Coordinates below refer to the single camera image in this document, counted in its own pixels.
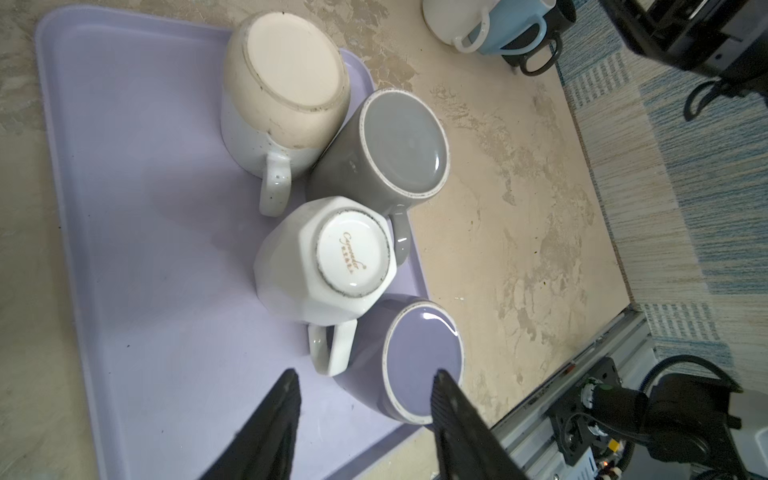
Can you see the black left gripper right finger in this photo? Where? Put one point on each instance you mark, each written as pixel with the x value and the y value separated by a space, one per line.
pixel 465 447

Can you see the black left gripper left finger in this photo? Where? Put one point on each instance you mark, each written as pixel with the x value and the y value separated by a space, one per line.
pixel 264 447

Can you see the white patterned mug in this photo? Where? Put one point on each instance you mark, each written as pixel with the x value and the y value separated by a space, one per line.
pixel 326 264

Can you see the white ceramic mug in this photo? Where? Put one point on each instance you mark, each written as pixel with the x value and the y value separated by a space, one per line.
pixel 463 24

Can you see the light blue mug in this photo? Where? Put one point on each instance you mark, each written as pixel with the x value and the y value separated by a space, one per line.
pixel 509 19

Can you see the black ceramic mug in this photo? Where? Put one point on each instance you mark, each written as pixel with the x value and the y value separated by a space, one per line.
pixel 558 20

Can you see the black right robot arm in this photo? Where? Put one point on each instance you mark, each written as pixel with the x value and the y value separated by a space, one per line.
pixel 726 41

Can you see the purple ceramic mug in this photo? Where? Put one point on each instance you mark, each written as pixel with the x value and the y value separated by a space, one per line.
pixel 399 346

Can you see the grey ceramic mug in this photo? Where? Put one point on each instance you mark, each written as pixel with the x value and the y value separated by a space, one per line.
pixel 392 155

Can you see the cream speckled mug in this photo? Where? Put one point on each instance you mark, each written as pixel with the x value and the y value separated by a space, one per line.
pixel 285 95

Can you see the aluminium front rail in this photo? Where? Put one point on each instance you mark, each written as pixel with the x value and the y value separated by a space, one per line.
pixel 526 433

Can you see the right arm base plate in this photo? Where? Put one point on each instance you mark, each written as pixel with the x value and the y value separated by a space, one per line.
pixel 574 433

